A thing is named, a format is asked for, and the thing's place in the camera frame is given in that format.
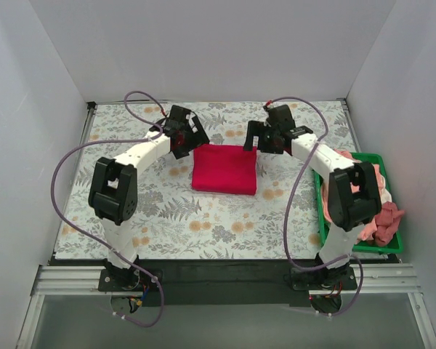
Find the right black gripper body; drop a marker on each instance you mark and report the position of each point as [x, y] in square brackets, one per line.
[259, 134]

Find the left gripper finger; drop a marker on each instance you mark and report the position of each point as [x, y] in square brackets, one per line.
[198, 135]
[181, 151]

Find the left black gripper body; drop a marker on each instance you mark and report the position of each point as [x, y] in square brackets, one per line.
[190, 134]

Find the magenta red t-shirt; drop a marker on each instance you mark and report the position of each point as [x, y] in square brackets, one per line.
[227, 169]

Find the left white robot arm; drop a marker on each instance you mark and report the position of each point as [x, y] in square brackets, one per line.
[113, 194]

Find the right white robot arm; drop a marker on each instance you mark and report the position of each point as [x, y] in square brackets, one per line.
[353, 193]

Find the floral patterned table mat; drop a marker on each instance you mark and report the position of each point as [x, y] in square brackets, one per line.
[173, 221]

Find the salmon pink t-shirt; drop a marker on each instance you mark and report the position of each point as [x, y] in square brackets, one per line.
[367, 232]

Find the dusty rose t-shirt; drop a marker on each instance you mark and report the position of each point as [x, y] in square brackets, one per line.
[387, 223]

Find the green plastic bin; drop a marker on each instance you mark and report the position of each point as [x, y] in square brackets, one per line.
[393, 247]

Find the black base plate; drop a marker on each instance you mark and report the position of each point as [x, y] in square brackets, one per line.
[213, 282]

